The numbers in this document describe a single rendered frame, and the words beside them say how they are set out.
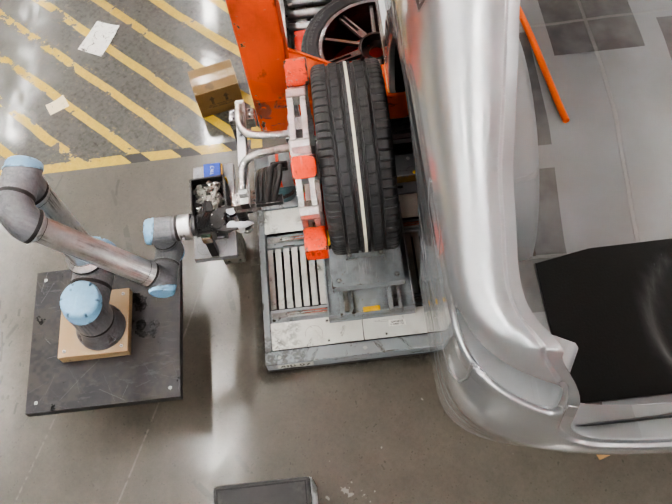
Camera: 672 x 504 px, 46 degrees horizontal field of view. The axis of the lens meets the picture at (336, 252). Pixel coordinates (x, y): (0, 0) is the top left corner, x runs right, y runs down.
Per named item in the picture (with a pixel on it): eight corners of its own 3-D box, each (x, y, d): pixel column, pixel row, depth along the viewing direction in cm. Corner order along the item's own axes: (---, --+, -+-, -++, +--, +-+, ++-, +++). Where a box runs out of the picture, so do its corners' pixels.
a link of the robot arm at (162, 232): (148, 227, 278) (140, 213, 270) (183, 223, 278) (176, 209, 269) (148, 251, 274) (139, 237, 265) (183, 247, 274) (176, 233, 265)
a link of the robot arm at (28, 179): (80, 294, 303) (-19, 191, 237) (88, 254, 311) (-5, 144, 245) (118, 294, 301) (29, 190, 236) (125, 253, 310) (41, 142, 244)
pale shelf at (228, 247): (238, 258, 308) (237, 254, 305) (195, 263, 308) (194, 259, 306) (234, 166, 328) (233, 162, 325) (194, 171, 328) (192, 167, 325)
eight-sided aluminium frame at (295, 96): (329, 266, 286) (314, 188, 237) (311, 268, 286) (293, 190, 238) (317, 143, 311) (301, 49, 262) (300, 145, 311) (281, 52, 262)
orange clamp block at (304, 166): (318, 175, 248) (317, 177, 239) (293, 178, 248) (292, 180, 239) (315, 153, 247) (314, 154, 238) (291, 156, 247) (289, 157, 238)
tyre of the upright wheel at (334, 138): (382, 43, 237) (374, 68, 302) (304, 53, 237) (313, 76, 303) (406, 259, 245) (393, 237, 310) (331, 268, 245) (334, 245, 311)
